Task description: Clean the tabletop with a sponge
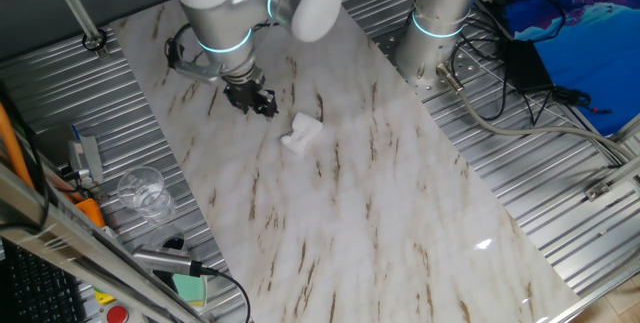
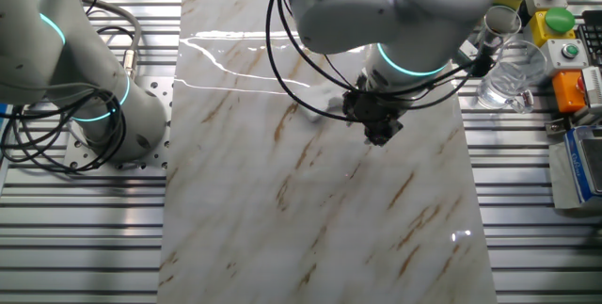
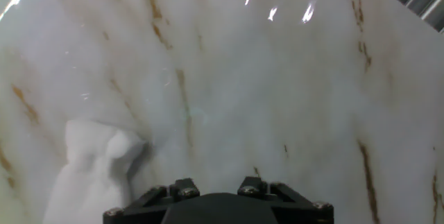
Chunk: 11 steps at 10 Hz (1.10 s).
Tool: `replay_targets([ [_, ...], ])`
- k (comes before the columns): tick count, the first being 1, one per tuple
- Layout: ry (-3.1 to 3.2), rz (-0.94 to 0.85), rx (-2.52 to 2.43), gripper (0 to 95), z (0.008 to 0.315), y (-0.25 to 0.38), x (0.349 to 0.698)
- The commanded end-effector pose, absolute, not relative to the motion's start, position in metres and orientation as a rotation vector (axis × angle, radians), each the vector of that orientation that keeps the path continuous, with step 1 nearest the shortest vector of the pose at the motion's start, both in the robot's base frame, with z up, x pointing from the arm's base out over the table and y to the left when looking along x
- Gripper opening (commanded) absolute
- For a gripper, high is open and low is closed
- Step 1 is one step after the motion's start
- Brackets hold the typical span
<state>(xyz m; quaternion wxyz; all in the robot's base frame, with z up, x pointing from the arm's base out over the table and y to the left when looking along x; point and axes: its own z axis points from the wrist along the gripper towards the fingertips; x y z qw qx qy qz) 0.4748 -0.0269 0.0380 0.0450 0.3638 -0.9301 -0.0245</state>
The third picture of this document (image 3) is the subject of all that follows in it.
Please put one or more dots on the white marble pattern board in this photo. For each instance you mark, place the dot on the white marble pattern board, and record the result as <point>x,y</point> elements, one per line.
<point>243,95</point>

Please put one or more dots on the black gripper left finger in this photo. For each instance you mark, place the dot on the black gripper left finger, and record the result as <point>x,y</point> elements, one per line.
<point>138,212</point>

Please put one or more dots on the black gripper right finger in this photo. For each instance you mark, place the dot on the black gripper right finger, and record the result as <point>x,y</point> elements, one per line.
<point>298,212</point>

